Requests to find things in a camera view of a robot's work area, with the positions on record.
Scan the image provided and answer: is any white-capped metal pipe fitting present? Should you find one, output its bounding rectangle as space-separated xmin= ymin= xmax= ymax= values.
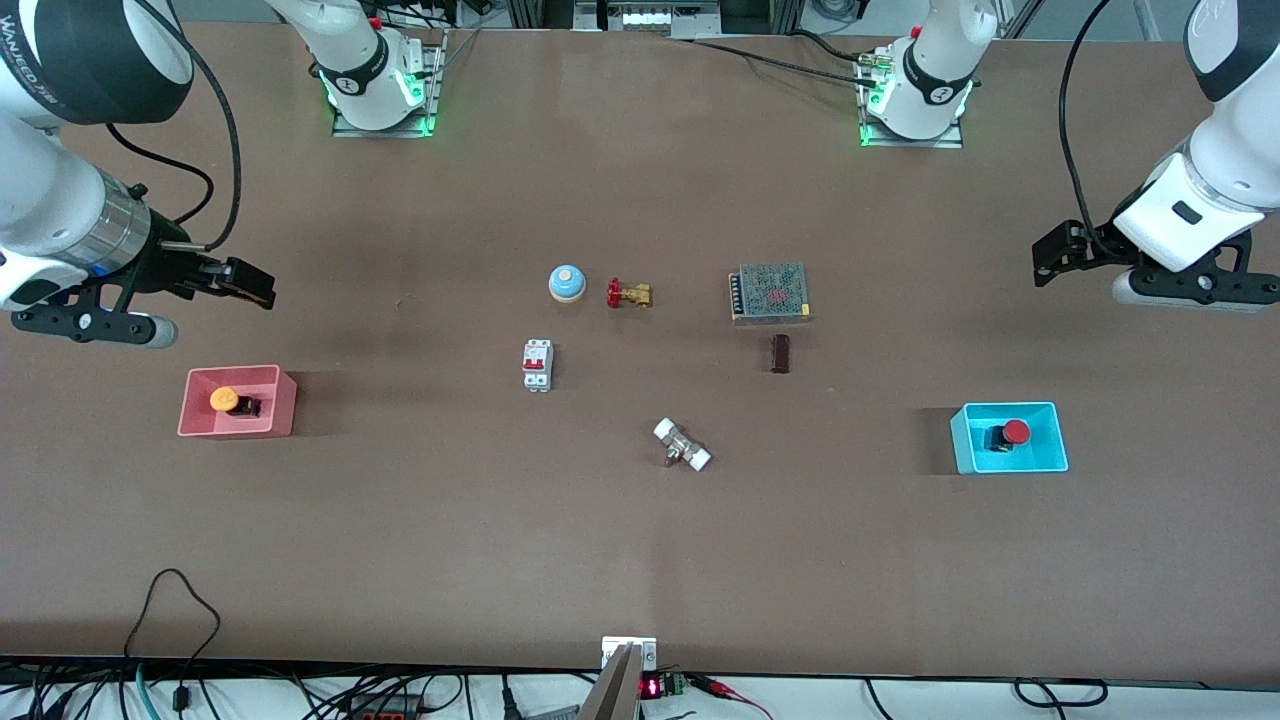
xmin=653 ymin=417 xmax=713 ymax=472

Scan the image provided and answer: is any metal mesh power supply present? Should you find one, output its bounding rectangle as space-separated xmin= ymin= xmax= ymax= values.
xmin=728 ymin=262 xmax=813 ymax=326

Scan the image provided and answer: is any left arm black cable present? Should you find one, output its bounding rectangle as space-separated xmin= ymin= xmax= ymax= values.
xmin=1058 ymin=0 xmax=1136 ymax=257

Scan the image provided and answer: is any black table cable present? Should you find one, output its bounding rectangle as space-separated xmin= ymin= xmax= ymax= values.
xmin=665 ymin=33 xmax=886 ymax=89

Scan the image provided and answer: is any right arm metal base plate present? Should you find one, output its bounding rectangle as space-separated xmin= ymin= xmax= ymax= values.
xmin=331 ymin=28 xmax=446 ymax=139

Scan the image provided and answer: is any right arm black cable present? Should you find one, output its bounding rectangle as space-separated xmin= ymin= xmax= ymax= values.
xmin=105 ymin=0 xmax=244 ymax=256

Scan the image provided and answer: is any red plastic box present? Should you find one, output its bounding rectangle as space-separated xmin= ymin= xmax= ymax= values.
xmin=178 ymin=364 xmax=299 ymax=440

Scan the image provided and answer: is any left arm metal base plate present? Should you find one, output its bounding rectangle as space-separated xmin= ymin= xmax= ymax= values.
xmin=858 ymin=45 xmax=967 ymax=150

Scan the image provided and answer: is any black coiled cable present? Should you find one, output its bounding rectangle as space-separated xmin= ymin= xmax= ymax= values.
xmin=1013 ymin=678 xmax=1109 ymax=710

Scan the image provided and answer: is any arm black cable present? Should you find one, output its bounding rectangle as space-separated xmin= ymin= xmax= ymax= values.
xmin=105 ymin=0 xmax=244 ymax=256
xmin=1058 ymin=0 xmax=1136 ymax=257

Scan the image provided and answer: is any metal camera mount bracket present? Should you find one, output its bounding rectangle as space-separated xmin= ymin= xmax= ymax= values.
xmin=578 ymin=636 xmax=659 ymax=720

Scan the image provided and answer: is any red clip lead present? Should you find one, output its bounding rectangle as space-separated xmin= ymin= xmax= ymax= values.
xmin=690 ymin=675 xmax=774 ymax=720

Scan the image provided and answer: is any blue plastic box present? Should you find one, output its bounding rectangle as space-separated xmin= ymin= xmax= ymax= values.
xmin=950 ymin=401 xmax=1070 ymax=475

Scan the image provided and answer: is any black looped cable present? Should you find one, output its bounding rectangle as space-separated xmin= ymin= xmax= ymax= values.
xmin=122 ymin=569 xmax=222 ymax=713

